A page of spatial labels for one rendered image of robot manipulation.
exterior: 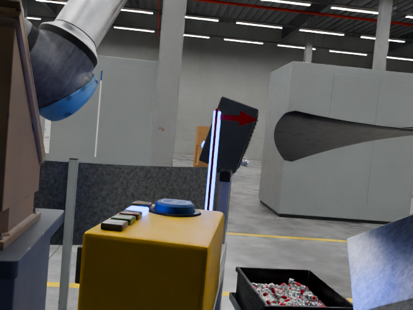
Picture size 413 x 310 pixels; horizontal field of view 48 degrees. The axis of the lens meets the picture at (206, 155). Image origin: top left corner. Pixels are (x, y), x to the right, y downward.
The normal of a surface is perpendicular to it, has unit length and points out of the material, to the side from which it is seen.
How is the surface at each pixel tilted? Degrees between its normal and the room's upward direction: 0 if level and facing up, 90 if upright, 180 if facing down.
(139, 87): 90
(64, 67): 86
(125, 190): 90
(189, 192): 90
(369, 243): 55
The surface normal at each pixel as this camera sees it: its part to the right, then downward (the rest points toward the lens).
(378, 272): -0.66, -0.61
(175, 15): 0.10, 0.06
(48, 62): 0.70, 0.00
